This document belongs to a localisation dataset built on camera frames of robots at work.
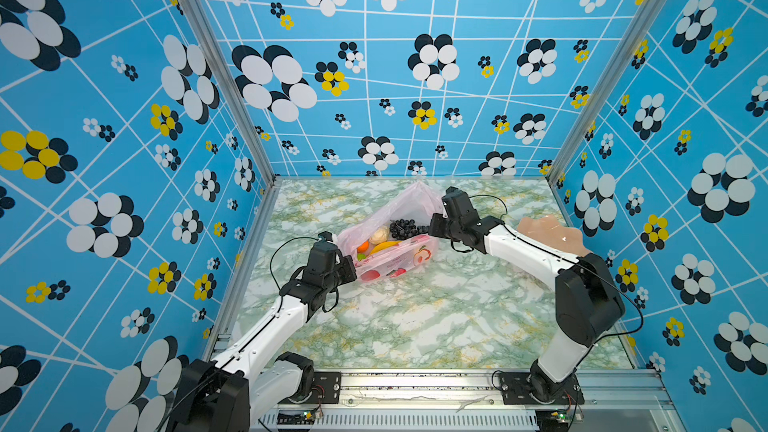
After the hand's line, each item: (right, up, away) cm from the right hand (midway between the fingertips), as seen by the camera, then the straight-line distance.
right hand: (433, 223), depth 92 cm
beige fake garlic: (-17, -4, +4) cm, 18 cm away
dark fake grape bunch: (-9, -2, +7) cm, 12 cm away
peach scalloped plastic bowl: (+41, -3, +10) cm, 42 cm away
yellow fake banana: (-15, -8, +6) cm, 18 cm away
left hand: (-24, -11, -6) cm, 27 cm away
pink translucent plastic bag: (-13, -6, +10) cm, 17 cm away
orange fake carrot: (-23, -10, +7) cm, 26 cm away
